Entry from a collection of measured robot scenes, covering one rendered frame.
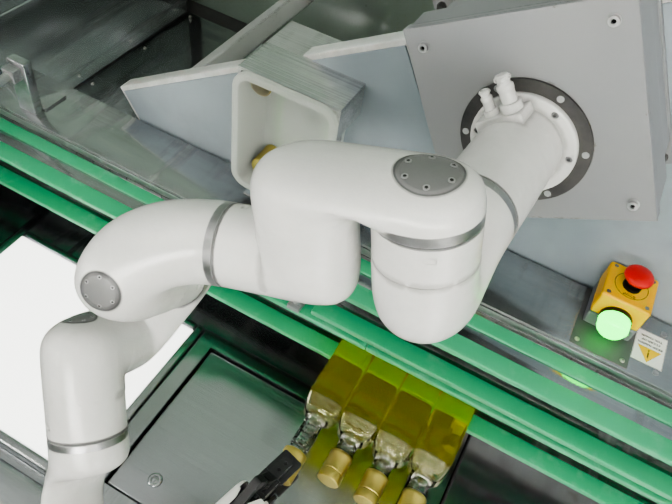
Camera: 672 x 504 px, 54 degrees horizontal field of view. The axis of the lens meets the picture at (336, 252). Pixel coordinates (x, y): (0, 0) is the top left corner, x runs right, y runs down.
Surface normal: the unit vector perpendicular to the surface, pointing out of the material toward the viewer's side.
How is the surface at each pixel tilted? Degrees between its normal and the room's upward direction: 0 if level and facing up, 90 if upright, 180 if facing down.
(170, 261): 39
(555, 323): 90
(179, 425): 90
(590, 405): 90
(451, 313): 51
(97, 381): 77
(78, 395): 58
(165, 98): 0
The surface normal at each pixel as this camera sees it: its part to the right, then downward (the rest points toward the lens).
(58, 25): 0.88, 0.43
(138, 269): 0.15, 0.38
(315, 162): -0.10, -0.68
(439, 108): -0.52, 0.58
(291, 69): 0.13, -0.64
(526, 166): 0.56, -0.33
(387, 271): -0.76, 0.45
